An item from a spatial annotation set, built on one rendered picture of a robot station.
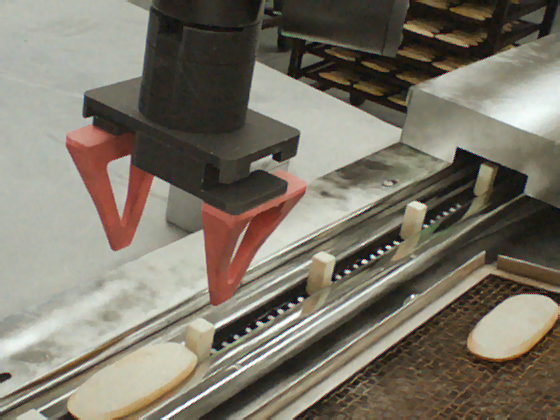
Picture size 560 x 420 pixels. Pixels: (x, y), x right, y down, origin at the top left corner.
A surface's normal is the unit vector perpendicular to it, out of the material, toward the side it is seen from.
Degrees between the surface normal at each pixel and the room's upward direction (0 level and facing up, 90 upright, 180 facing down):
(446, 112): 90
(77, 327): 0
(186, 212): 90
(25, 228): 0
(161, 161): 90
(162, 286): 0
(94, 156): 86
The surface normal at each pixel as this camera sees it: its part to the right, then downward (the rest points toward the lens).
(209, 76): 0.17, 0.45
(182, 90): -0.26, 0.39
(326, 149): 0.16, -0.89
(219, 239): -0.62, 0.57
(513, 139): -0.61, 0.25
